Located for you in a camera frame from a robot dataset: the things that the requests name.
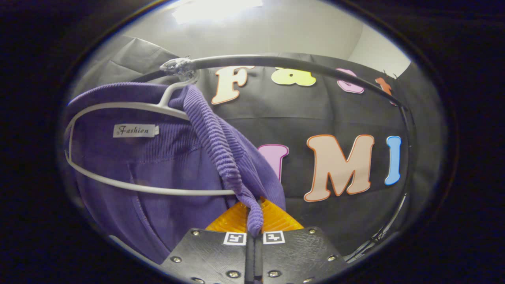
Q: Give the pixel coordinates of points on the black metal clothes rack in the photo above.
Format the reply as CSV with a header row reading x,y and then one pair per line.
x,y
276,60

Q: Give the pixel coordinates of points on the white plastic clothes hanger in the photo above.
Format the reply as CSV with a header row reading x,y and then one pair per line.
x,y
118,105

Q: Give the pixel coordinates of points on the clear tape wrap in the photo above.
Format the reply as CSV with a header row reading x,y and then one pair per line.
x,y
177,66

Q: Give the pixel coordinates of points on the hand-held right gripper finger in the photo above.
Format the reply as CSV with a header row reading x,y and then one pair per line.
x,y
258,260
249,260

